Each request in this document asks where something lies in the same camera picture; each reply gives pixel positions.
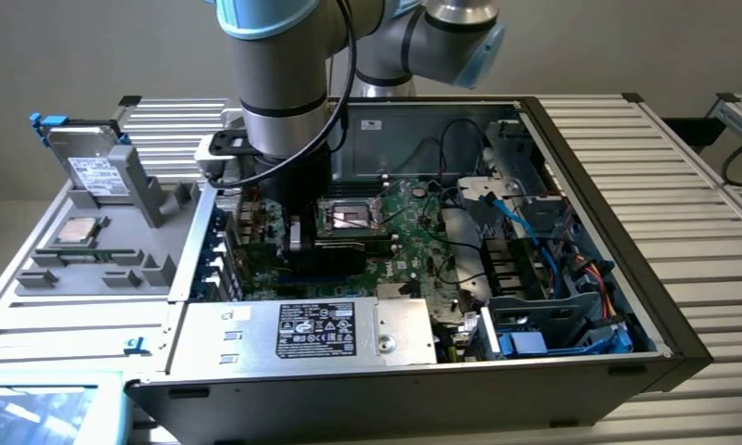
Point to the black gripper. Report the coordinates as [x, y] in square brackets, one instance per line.
[296, 181]

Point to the graphics card with black heatsink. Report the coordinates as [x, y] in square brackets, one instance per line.
[340, 264]

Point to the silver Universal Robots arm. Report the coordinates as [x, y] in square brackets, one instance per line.
[278, 69]

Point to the black RAM slots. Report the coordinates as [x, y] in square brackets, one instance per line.
[359, 186]

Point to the CPU socket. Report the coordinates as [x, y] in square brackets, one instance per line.
[348, 215]

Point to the green motherboard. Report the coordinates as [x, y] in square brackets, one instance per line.
[409, 259]

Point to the hard disk with white label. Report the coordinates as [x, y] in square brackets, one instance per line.
[92, 171]

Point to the silver power supply unit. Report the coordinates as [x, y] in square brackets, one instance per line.
[322, 334]

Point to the CPU with silver lid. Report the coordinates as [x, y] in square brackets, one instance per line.
[81, 231]

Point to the green RAM stick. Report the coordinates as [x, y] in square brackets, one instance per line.
[92, 254]

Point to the grey parts rack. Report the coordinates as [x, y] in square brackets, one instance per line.
[99, 273]

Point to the large blue plastic clip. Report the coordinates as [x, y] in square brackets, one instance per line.
[45, 121]

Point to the metal disk bay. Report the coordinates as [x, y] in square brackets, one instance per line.
[531, 278]

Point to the small blue plastic clip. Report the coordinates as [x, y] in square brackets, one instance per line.
[135, 345]

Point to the open black PC case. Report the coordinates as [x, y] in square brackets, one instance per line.
[409, 398]

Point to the blue disk tray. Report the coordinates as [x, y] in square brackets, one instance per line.
[526, 345]

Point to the wrist camera with black bracket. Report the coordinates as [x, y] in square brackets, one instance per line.
[223, 148]

